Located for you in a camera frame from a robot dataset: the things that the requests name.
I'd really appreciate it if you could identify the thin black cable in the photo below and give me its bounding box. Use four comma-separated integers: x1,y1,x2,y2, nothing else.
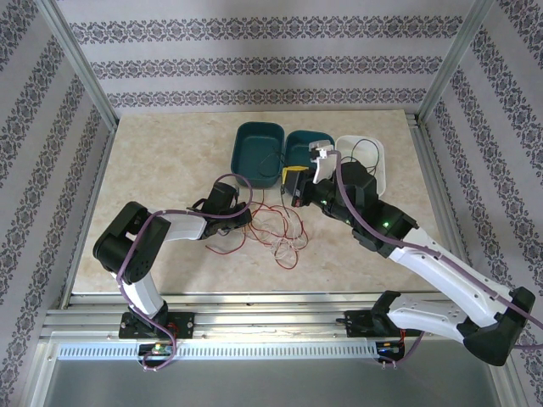
339,137,383,176
259,148,294,220

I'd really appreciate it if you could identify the teal plastic bin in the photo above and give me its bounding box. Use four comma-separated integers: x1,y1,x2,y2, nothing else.
282,129,335,197
229,121,286,190

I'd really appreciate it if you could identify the white plastic bin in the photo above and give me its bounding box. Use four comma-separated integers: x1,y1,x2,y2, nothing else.
333,134,387,198

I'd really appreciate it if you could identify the grey metal panel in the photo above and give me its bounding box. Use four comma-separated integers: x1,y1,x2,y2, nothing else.
42,358,495,407

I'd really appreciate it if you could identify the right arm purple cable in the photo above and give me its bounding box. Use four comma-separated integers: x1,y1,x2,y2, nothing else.
333,148,543,370

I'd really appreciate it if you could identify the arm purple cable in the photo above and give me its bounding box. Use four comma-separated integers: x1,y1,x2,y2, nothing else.
116,173,255,374
333,148,543,370

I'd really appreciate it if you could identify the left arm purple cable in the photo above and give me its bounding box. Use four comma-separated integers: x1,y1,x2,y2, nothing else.
116,173,255,374

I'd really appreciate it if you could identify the aluminium side rail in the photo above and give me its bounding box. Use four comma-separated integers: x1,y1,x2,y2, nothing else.
405,110,483,298
59,122,118,309

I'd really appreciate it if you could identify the aluminium mounting rail beam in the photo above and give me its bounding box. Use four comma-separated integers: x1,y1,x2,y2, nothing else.
40,291,506,343

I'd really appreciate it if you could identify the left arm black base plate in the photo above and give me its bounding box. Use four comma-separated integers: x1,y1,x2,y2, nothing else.
118,311,196,340

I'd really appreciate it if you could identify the slotted grey cable duct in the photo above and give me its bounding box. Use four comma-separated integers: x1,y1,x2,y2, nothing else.
55,342,382,361

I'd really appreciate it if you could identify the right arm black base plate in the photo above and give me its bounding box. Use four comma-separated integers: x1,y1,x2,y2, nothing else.
344,309,422,339

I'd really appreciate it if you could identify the aluminium frame post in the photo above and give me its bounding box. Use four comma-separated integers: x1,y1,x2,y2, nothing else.
36,0,119,129
417,0,496,126

